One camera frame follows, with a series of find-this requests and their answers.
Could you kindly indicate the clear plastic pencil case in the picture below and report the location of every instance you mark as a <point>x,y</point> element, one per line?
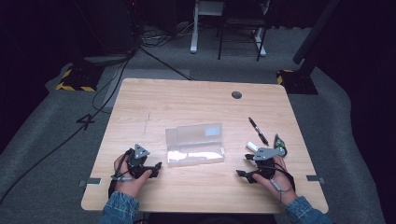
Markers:
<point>194,146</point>

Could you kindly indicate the white marker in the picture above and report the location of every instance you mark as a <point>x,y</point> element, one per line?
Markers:
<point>251,145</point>

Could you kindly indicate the black pen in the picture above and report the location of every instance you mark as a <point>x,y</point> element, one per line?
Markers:
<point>258,131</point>

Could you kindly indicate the dark round table grommet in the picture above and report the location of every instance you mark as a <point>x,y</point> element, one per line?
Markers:
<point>236,95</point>

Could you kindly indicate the white desk leg frame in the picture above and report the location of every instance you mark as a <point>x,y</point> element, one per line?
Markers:
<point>195,31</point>

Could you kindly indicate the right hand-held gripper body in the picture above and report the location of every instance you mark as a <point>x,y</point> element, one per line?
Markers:
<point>266,154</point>

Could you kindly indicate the person's left hand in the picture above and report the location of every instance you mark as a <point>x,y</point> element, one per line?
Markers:
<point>130,185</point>

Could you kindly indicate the black metal chair frame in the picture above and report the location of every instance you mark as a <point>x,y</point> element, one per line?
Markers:
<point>241,21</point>

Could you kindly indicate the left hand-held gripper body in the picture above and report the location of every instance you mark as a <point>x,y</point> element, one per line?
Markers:
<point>137,161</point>

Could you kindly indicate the black slanted stand pole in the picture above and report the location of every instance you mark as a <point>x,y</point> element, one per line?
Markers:
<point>314,34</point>

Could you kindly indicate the green patterned correction tape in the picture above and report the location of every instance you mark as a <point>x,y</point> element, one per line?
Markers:
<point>279,143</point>

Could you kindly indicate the yellow black striped stand base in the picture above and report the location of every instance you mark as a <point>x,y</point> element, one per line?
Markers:
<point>295,81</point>
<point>76,79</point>

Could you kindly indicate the black computer tower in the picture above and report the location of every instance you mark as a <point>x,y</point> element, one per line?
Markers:
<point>115,25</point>

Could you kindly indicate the person's right hand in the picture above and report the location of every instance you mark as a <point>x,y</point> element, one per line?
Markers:
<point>281,183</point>

